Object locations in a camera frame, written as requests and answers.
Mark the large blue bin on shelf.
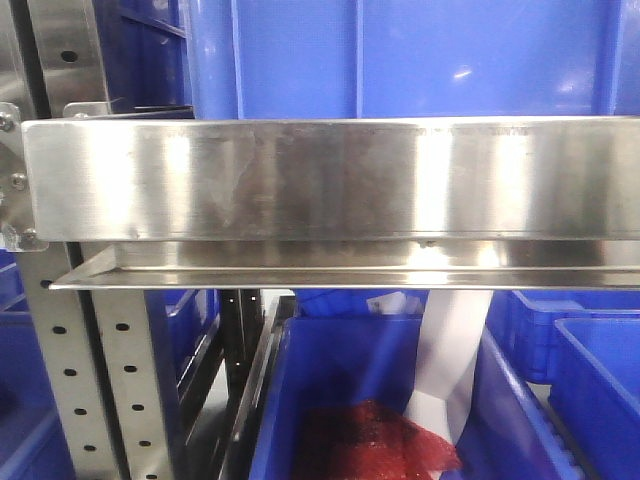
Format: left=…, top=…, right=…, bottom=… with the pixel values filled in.
left=187, top=1, right=639, bottom=119

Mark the blue bin with red mesh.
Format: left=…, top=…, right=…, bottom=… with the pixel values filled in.
left=250, top=313, right=579, bottom=479

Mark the white paper strip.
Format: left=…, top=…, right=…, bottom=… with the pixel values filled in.
left=404, top=290, right=493, bottom=444

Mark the red mesh bag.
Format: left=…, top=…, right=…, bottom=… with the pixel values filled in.
left=290, top=400, right=463, bottom=479

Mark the perforated steel upright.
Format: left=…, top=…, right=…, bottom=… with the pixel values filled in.
left=17, top=243, right=188, bottom=479

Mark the blue bin lower right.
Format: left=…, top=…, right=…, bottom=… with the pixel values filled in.
left=486, top=290, right=639, bottom=479

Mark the blue bin lower left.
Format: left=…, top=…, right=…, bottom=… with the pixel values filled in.
left=1, top=250, right=75, bottom=479

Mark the stainless steel shelf rail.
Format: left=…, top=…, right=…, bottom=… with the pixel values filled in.
left=23, top=116, right=639, bottom=290

